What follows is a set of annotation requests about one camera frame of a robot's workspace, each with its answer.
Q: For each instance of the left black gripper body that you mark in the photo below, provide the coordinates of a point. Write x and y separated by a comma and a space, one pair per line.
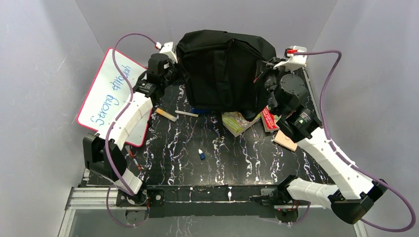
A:
172, 67

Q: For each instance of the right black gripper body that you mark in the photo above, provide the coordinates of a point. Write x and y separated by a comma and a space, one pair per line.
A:
272, 79

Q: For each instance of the red treehouse book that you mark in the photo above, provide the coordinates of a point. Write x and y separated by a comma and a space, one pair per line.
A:
269, 120

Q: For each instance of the black student backpack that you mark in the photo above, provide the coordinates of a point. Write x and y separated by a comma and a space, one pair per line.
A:
220, 71

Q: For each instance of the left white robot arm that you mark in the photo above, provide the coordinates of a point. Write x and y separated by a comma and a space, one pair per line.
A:
103, 149

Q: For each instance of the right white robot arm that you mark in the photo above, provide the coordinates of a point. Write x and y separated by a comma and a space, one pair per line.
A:
352, 194

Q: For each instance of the beige snap wallet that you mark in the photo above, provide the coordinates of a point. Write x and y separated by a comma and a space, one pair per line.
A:
283, 140

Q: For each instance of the beige glue stick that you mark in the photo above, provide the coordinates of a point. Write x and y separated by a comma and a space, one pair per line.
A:
166, 115

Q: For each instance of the white stick pen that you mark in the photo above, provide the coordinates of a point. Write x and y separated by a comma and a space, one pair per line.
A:
186, 113

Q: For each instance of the green treehouse book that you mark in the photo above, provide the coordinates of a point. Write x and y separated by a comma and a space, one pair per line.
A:
236, 123

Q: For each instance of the pink-framed whiteboard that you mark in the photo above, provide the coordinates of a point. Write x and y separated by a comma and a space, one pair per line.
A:
108, 93

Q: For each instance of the orange marker pen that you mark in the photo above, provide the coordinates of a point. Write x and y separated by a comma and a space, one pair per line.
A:
133, 157

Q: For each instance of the small blue white bottle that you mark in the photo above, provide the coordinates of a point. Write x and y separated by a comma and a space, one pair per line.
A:
201, 154

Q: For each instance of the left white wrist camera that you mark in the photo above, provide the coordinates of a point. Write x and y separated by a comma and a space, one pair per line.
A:
169, 49

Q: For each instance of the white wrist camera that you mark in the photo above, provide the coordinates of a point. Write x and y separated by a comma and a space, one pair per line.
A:
169, 49
292, 61

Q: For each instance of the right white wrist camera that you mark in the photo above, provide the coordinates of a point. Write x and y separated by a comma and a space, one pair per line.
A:
292, 61

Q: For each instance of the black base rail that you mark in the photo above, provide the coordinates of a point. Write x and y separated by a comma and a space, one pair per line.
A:
262, 201

